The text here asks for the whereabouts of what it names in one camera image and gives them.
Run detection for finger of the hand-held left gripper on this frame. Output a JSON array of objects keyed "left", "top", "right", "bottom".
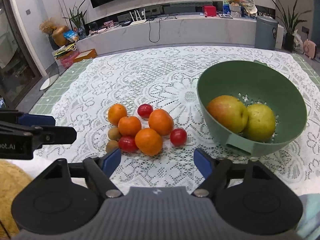
[
  {"left": 0, "top": 121, "right": 77, "bottom": 151},
  {"left": 0, "top": 109, "right": 56, "bottom": 127}
]

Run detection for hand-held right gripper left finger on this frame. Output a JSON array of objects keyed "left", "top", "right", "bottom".
[{"left": 40, "top": 147, "right": 124, "bottom": 199}]

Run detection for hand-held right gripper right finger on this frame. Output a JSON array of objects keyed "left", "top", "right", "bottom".
[{"left": 191, "top": 147, "right": 275, "bottom": 198}]

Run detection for brown kiwi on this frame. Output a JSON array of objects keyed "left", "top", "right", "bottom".
[
  {"left": 105, "top": 140, "right": 120, "bottom": 154},
  {"left": 108, "top": 127, "right": 123, "bottom": 141}
]

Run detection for red cherry tomato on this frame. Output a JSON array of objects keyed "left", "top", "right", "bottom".
[
  {"left": 170, "top": 128, "right": 187, "bottom": 147},
  {"left": 118, "top": 136, "right": 138, "bottom": 153},
  {"left": 137, "top": 104, "right": 154, "bottom": 118}
]

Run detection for orange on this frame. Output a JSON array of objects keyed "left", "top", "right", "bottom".
[
  {"left": 108, "top": 104, "right": 128, "bottom": 126},
  {"left": 148, "top": 109, "right": 174, "bottom": 136},
  {"left": 135, "top": 128, "right": 163, "bottom": 156},
  {"left": 118, "top": 116, "right": 142, "bottom": 137}
]

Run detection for green colander bowl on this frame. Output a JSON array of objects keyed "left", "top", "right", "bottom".
[{"left": 196, "top": 60, "right": 307, "bottom": 157}]

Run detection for white round floor scale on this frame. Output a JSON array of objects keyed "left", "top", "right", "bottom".
[{"left": 40, "top": 72, "right": 61, "bottom": 91}]

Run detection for yellow fuzzy clothing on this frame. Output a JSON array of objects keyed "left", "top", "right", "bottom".
[{"left": 0, "top": 160, "right": 33, "bottom": 238}]

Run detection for green checkered tablecloth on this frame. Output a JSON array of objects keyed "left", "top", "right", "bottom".
[{"left": 29, "top": 52, "right": 320, "bottom": 117}]

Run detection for red yellow apple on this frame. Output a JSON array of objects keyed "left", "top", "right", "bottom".
[{"left": 206, "top": 95, "right": 249, "bottom": 134}]

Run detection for pink plastic box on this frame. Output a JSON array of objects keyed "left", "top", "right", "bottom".
[{"left": 55, "top": 50, "right": 81, "bottom": 69}]

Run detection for yellow green pear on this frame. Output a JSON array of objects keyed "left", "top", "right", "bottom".
[{"left": 243, "top": 104, "right": 276, "bottom": 142}]

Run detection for orange box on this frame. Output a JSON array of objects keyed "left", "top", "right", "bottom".
[{"left": 74, "top": 49, "right": 98, "bottom": 63}]

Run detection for dried flowers in gold vase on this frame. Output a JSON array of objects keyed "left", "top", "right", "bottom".
[{"left": 39, "top": 17, "right": 70, "bottom": 51}]

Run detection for white lace tablecloth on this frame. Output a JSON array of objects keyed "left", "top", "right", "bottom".
[{"left": 0, "top": 45, "right": 320, "bottom": 198}]

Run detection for blue snack bag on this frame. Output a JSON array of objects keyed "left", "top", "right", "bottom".
[{"left": 63, "top": 30, "right": 79, "bottom": 43}]

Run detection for potted plant glass vase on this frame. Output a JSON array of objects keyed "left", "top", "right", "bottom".
[{"left": 63, "top": 0, "right": 88, "bottom": 40}]

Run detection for light blue cloth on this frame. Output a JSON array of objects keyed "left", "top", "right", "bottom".
[{"left": 296, "top": 194, "right": 320, "bottom": 239}]

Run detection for white stone media console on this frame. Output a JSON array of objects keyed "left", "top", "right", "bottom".
[{"left": 75, "top": 14, "right": 258, "bottom": 55}]

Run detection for white router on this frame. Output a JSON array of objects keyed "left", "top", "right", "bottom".
[{"left": 127, "top": 9, "right": 147, "bottom": 26}]

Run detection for grey blue trash can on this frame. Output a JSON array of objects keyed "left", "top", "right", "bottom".
[{"left": 254, "top": 16, "right": 279, "bottom": 51}]

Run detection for red box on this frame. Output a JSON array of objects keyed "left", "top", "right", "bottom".
[{"left": 202, "top": 5, "right": 217, "bottom": 18}]

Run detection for white plastic bag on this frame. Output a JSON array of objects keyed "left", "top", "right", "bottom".
[{"left": 292, "top": 30, "right": 304, "bottom": 53}]

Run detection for teddy bear in cup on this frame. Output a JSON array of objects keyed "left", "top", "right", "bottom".
[{"left": 229, "top": 4, "right": 242, "bottom": 19}]

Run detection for tall potted plant black pot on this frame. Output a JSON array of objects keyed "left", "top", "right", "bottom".
[{"left": 269, "top": 0, "right": 311, "bottom": 53}]

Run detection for black cable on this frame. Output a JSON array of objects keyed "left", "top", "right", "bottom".
[{"left": 149, "top": 17, "right": 161, "bottom": 43}]

